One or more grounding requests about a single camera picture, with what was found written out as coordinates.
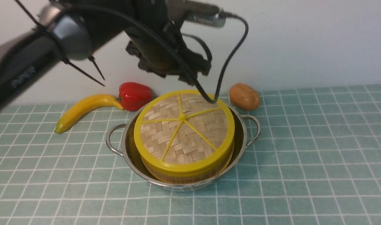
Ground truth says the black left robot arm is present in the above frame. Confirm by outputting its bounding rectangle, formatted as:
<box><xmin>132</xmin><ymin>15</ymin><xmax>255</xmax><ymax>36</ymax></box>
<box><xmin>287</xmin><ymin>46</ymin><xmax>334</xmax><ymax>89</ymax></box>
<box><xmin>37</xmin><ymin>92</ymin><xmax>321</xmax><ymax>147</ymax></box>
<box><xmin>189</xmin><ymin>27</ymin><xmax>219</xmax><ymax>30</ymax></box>
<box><xmin>0</xmin><ymin>0</ymin><xmax>211</xmax><ymax>111</ymax></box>

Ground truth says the yellow bamboo steamer basket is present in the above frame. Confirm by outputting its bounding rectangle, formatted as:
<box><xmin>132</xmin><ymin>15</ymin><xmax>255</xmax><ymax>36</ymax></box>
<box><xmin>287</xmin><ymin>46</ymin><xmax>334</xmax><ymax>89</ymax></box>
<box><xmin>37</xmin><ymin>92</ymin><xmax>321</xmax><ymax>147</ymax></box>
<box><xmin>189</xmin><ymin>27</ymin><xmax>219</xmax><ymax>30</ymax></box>
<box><xmin>134</xmin><ymin>144</ymin><xmax>235</xmax><ymax>184</ymax></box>

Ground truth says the black left camera cable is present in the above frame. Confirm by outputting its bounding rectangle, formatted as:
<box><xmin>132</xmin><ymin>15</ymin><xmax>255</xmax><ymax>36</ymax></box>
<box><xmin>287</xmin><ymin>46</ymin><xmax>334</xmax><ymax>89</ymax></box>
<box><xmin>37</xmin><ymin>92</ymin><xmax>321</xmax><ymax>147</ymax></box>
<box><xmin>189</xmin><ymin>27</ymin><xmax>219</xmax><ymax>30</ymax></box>
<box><xmin>65</xmin><ymin>2</ymin><xmax>249</xmax><ymax>104</ymax></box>

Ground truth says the stainless steel pot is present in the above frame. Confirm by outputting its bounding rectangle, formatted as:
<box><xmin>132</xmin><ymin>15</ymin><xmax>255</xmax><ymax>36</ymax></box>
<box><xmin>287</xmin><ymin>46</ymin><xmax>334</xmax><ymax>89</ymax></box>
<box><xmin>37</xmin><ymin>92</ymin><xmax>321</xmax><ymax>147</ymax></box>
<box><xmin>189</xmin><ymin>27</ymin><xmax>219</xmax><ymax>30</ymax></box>
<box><xmin>105</xmin><ymin>106</ymin><xmax>262</xmax><ymax>192</ymax></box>

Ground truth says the brown potato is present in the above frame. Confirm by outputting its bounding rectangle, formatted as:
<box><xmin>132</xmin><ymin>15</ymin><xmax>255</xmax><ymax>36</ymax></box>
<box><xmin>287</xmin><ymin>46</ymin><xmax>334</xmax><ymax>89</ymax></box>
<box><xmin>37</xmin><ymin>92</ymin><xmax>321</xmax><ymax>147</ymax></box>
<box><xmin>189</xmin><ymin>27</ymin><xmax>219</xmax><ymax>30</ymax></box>
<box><xmin>229</xmin><ymin>83</ymin><xmax>261</xmax><ymax>111</ymax></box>

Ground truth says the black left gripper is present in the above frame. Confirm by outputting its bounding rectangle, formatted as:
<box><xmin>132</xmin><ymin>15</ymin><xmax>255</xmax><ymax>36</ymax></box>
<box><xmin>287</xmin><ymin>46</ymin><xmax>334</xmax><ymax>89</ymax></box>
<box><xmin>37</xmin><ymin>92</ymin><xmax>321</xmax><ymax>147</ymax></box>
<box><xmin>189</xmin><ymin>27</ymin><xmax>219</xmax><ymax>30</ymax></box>
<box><xmin>125</xmin><ymin>0</ymin><xmax>212</xmax><ymax>85</ymax></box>

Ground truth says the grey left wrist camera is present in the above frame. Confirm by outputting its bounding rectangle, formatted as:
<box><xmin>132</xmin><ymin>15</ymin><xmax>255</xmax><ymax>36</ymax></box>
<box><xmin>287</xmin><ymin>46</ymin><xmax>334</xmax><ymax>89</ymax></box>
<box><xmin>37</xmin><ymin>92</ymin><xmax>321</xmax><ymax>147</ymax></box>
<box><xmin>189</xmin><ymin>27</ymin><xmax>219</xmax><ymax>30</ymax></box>
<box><xmin>165</xmin><ymin>0</ymin><xmax>227</xmax><ymax>28</ymax></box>

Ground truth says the green checkered tablecloth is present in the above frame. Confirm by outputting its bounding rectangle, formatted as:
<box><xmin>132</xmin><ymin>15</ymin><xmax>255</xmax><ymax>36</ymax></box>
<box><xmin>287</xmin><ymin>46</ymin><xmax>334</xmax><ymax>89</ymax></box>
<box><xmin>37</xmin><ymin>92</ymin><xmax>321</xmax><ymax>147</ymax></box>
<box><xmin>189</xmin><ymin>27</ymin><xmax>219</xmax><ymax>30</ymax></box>
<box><xmin>0</xmin><ymin>84</ymin><xmax>381</xmax><ymax>225</ymax></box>

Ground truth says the yellow plastic banana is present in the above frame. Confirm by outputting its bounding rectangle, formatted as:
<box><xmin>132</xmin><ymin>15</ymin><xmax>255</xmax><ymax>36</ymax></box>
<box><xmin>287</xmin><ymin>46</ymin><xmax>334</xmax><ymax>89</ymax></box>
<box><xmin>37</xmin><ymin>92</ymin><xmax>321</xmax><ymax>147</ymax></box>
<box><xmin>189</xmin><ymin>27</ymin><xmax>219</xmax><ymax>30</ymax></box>
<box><xmin>54</xmin><ymin>94</ymin><xmax>124</xmax><ymax>134</ymax></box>

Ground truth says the red bell pepper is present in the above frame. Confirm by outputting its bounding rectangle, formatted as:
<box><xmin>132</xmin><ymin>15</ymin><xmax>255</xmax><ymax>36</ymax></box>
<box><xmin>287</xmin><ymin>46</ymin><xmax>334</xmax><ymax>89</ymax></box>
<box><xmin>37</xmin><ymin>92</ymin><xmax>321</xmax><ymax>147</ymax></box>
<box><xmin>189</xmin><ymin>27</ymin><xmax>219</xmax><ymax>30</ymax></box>
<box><xmin>119</xmin><ymin>82</ymin><xmax>153</xmax><ymax>112</ymax></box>

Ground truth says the yellow woven bamboo steamer lid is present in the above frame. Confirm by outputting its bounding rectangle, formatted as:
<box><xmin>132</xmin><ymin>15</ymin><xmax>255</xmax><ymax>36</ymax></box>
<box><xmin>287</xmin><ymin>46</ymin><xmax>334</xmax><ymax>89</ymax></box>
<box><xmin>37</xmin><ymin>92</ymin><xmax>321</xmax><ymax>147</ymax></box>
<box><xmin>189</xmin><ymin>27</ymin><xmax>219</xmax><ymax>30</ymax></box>
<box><xmin>134</xmin><ymin>89</ymin><xmax>235</xmax><ymax>175</ymax></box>

